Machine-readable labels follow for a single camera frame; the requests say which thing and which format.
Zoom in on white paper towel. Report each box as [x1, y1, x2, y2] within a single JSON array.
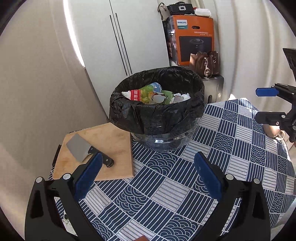
[[170, 93, 191, 104]]

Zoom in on pink cartoon snack bag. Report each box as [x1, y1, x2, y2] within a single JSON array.
[[149, 82, 173, 104]]

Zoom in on red green snack bag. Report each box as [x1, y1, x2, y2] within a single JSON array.
[[130, 85, 154, 104]]

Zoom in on clear plastic trash bin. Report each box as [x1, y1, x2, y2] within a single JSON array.
[[131, 118, 201, 153]]

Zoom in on black trash bag liner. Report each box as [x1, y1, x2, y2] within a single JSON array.
[[109, 66, 204, 135]]

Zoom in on person's right hand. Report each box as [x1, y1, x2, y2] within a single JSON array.
[[263, 124, 285, 140]]

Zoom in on black suitcase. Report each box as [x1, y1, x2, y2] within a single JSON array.
[[202, 75, 224, 104]]

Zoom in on brown leather handbag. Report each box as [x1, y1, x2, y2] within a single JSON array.
[[189, 51, 220, 78]]

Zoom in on blue patterned tablecloth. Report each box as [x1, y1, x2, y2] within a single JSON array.
[[78, 98, 295, 240]]

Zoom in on wooden cutting board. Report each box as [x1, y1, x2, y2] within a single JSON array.
[[52, 123, 134, 181]]

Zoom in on orange Philips box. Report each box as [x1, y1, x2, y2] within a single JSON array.
[[165, 15, 215, 66]]

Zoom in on white folded cloth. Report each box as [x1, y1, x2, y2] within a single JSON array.
[[194, 8, 211, 18]]

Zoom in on black pouch with logo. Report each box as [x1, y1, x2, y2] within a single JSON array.
[[167, 1, 195, 15]]

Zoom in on beige small handbag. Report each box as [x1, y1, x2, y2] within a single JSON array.
[[157, 2, 171, 22]]

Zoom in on cleaver with black handle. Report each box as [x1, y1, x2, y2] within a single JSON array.
[[66, 134, 114, 168]]

